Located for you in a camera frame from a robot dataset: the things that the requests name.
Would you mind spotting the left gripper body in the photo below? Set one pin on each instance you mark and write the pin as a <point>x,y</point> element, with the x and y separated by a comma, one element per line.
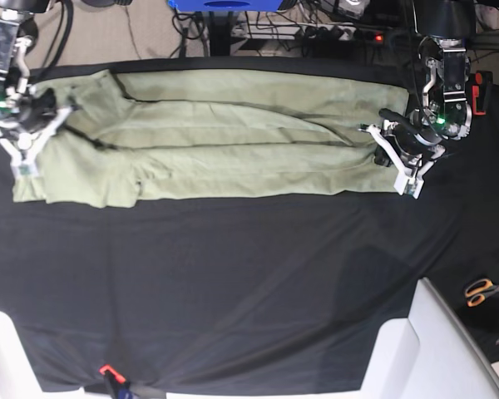
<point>414,145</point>

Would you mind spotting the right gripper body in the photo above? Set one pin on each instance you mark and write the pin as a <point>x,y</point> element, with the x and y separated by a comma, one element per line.
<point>28,113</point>

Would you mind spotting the light green T-shirt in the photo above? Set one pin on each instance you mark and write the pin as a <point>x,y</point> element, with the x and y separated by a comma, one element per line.
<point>198,134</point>

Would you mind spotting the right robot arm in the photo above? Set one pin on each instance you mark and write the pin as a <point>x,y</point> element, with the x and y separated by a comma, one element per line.
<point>18,35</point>

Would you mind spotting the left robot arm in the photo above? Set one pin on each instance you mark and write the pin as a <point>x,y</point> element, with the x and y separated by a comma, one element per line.
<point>437,34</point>

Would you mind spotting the red black clamp right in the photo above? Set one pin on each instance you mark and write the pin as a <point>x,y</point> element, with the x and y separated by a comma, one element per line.
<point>481,92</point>

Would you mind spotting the power strip with red light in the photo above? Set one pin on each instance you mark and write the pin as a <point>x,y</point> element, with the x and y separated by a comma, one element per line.
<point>289,31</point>

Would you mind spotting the black table cloth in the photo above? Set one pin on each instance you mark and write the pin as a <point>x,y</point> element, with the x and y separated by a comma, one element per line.
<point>276,295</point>

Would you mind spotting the white bin right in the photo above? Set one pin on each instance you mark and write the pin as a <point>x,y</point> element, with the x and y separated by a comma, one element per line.
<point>428,354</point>

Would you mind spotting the blue plastic box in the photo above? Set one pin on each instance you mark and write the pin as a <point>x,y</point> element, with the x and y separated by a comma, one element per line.
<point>225,5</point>

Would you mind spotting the red blue clamp bottom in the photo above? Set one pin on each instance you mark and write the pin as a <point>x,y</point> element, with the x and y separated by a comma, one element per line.
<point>115,385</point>

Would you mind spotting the orange handled scissors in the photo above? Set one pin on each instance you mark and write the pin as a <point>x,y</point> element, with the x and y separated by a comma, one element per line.
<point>479,291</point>

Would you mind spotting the black metal stand post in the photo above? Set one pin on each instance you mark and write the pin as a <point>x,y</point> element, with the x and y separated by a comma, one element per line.
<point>220,25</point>

